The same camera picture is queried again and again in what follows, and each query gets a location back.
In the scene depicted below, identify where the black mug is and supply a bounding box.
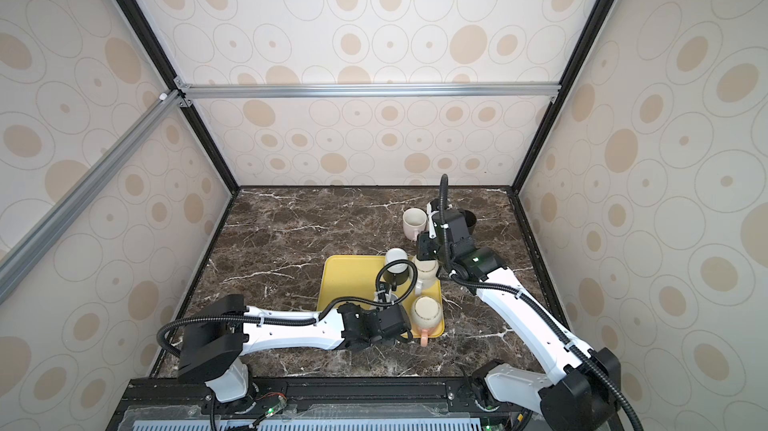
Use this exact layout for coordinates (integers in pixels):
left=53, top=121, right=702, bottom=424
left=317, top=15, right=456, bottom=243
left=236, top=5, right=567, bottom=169
left=459, top=209, right=477, bottom=235

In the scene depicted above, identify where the pink mug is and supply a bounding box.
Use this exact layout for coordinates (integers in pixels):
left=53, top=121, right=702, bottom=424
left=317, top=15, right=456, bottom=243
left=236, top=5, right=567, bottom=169
left=402, top=208, right=428, bottom=241

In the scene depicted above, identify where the black-green mug white base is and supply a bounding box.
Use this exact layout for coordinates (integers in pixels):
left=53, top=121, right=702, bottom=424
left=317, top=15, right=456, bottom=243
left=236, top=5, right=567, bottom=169
left=383, top=248, right=410, bottom=288

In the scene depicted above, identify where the peach mug cream base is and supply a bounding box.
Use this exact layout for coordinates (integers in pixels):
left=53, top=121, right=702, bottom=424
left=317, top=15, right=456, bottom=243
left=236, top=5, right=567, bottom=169
left=410, top=296, right=444, bottom=347

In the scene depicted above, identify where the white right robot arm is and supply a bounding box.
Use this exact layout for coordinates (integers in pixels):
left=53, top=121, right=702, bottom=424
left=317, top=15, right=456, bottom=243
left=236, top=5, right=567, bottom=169
left=417, top=204, right=643, bottom=430

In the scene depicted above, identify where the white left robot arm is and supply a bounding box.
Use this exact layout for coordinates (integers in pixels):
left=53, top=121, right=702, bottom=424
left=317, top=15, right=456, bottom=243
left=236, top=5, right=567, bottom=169
left=156, top=294, right=413, bottom=403

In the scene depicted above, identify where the speckled beige mug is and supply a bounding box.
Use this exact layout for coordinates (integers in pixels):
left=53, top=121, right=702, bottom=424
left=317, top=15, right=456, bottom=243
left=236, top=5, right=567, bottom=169
left=413, top=257, right=440, bottom=296

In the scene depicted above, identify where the yellow plastic tray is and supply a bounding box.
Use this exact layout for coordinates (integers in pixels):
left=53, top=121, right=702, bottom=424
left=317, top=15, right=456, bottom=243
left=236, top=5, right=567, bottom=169
left=317, top=255, right=446, bottom=339

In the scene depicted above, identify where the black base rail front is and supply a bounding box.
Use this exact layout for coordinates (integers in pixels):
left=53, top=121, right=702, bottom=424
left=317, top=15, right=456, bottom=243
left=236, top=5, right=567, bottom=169
left=107, top=377, right=548, bottom=430

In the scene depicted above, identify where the horizontal aluminium rail back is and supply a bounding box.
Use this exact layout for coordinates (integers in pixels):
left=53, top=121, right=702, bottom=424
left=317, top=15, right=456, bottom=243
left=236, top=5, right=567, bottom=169
left=182, top=82, right=560, bottom=99

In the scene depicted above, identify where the black corner frame post right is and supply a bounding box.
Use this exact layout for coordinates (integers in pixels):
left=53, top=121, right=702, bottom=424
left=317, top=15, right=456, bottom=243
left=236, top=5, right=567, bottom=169
left=511, top=0, right=616, bottom=196

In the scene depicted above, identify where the black corner frame post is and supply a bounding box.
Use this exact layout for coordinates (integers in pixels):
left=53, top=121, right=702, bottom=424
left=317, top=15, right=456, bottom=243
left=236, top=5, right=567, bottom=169
left=115, top=0, right=240, bottom=195
left=511, top=0, right=616, bottom=196

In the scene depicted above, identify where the diagonal aluminium rail left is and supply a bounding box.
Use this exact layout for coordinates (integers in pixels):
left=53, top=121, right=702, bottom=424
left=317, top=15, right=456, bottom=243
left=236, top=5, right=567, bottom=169
left=1, top=89, right=181, bottom=301

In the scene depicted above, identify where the black corner frame post left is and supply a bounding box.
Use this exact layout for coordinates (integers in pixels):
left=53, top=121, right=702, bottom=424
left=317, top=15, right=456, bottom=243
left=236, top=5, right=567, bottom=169
left=115, top=0, right=240, bottom=195

